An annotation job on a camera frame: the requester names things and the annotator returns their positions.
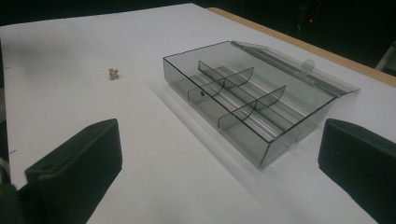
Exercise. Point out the clear grey compartment box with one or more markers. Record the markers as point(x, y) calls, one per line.
point(249, 99)

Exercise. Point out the small metal screw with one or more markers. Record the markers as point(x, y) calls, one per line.
point(113, 73)

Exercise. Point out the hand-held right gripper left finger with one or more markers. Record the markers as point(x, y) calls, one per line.
point(77, 168)

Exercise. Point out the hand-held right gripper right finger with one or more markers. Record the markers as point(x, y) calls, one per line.
point(361, 161)

